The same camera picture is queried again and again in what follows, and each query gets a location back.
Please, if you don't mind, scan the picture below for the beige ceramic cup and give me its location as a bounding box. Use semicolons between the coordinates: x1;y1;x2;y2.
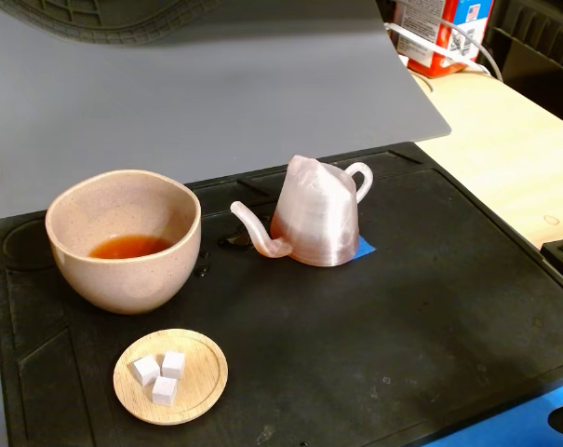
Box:
45;169;203;316

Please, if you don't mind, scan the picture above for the black plastic block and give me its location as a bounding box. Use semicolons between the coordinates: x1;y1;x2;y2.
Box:
540;237;563;299

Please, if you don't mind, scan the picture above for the wide blue tape strip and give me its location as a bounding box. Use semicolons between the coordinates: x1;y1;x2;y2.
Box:
413;372;563;447

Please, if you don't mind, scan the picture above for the black slatted crate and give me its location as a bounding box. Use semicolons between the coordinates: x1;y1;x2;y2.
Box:
488;0;563;108

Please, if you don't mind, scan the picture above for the red white cardboard box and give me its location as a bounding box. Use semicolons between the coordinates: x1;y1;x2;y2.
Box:
392;0;494;79

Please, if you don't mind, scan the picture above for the round wooden coaster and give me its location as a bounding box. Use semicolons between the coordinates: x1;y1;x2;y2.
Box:
113;328;229;427

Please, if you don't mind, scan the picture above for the white flat cable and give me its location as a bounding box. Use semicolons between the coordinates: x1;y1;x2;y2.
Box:
383;18;504;83

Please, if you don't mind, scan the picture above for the white sugar cube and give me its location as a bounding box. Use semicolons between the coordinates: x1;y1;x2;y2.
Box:
131;354;161;387
161;351;186;380
151;375;179;407

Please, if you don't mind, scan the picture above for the dark grey patterned mat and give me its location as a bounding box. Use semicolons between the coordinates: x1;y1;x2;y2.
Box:
0;0;384;46

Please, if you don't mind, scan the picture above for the frosted glass mug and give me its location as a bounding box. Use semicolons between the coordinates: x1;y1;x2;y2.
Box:
229;154;374;268

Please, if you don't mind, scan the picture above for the small blue tape patch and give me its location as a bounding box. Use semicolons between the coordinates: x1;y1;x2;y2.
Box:
355;235;378;260

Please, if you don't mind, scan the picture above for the black silicone work mat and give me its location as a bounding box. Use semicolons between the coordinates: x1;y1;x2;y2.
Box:
0;142;563;447

